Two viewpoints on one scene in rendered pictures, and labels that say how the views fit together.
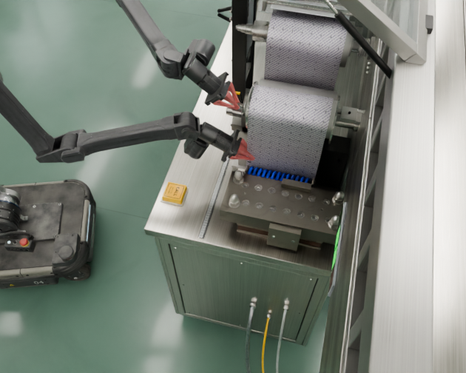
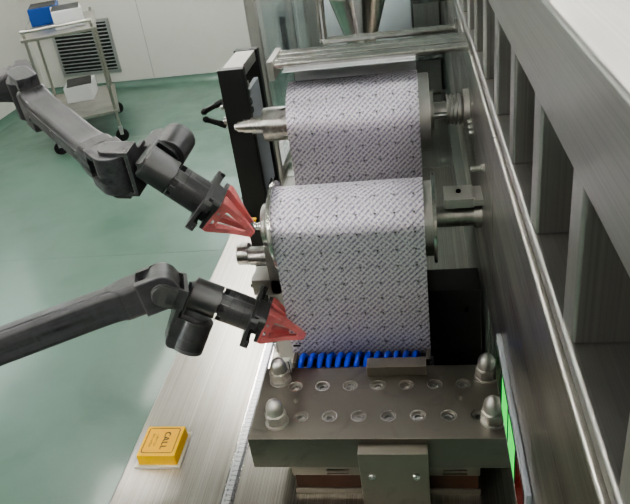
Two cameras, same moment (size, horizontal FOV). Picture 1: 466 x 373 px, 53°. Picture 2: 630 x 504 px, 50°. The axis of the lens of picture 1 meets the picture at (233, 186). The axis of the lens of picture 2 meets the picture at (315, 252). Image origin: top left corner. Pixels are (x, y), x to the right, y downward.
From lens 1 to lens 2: 0.53 m
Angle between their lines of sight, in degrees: 25
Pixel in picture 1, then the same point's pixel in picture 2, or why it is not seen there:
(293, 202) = (397, 397)
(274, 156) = (341, 317)
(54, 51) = not seen: outside the picture
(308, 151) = (402, 286)
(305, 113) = (377, 204)
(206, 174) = (225, 403)
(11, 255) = not seen: outside the picture
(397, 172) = (589, 12)
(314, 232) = (456, 442)
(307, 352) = not seen: outside the picture
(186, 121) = (157, 273)
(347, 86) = (451, 234)
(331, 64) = (405, 140)
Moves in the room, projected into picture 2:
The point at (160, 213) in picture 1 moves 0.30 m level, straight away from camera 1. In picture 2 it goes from (135, 490) to (107, 385)
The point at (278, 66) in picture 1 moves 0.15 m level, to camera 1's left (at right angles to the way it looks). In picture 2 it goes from (317, 171) to (237, 184)
